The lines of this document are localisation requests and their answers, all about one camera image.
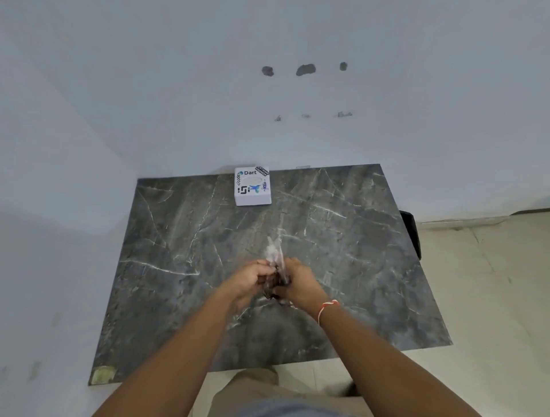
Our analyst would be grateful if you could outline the person's left hand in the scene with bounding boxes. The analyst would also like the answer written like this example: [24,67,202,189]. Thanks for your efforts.
[224,260,276,315]

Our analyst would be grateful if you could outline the person's right hand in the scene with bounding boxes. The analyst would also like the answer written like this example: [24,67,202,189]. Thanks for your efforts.
[272,257,329,319]

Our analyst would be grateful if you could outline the clear plastic bag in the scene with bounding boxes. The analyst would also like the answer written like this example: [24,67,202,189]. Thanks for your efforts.
[260,236,294,306]

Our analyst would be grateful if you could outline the person's left forearm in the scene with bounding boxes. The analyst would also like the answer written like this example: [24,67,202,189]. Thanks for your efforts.
[91,287,241,417]

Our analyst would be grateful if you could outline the person's right forearm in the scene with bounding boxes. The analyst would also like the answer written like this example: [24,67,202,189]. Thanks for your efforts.
[317,299,482,417]

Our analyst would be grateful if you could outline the red and white wrist thread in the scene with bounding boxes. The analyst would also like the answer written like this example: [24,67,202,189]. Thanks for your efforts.
[317,300,341,325]

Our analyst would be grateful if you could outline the white box with stickers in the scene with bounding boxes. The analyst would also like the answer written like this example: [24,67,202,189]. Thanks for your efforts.
[234,166,272,206]

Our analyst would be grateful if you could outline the person's khaki trousers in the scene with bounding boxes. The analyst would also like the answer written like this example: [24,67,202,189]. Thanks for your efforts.
[210,366,357,417]

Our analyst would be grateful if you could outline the black chair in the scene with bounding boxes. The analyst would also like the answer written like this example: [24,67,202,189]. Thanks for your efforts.
[400,210,423,260]

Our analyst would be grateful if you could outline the yellow tape patch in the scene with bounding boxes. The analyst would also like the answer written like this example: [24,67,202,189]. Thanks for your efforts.
[91,366,117,384]

